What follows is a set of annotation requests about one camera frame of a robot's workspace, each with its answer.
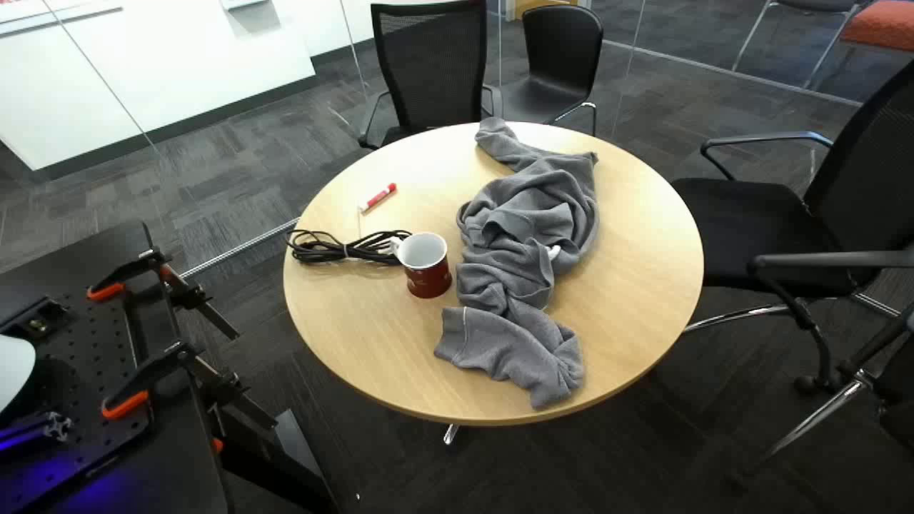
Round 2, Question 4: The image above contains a red marker white cap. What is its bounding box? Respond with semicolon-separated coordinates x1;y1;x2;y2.
358;181;401;218

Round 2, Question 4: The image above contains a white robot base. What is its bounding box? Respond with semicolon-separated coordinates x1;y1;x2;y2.
0;331;41;414

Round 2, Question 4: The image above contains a red mug white inside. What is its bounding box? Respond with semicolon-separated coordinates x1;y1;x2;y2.
393;228;453;302

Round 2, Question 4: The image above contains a grey fleece cloth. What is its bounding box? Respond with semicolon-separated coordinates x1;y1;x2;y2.
432;117;603;414

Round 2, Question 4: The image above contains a black mesh back chair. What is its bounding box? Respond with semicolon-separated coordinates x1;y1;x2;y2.
358;0;491;152

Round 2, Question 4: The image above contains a black plastic shell chair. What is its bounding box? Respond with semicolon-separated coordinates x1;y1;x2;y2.
491;4;609;138

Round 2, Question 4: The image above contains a black stand foot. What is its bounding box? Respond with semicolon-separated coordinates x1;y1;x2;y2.
203;404;336;514

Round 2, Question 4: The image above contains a black office chair with armrests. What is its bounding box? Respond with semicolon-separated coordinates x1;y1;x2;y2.
668;58;914;401

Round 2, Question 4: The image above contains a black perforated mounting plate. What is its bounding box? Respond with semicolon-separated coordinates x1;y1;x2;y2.
0;221;235;514

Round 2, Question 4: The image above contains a black chair chrome leg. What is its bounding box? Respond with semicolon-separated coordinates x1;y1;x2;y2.
729;302;914;491

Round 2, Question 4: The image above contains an orange upholstered seat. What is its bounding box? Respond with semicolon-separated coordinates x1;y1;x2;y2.
839;0;914;58

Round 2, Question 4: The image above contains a black coiled cable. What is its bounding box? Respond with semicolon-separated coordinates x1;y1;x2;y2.
285;227;413;268

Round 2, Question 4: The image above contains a black clamp orange handle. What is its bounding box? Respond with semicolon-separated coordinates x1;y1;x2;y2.
96;339;279;432
82;245;242;342

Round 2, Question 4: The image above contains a grey metal frame chair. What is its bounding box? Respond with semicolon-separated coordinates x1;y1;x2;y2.
729;0;865;92

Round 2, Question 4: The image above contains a small metal bracket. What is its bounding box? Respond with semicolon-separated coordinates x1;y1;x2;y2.
0;408;76;456

